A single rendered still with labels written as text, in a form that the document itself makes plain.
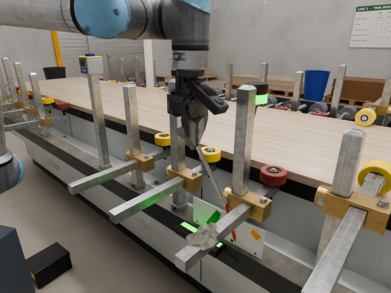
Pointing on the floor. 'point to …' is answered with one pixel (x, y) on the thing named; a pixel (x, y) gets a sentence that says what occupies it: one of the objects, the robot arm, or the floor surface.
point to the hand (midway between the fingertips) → (195, 146)
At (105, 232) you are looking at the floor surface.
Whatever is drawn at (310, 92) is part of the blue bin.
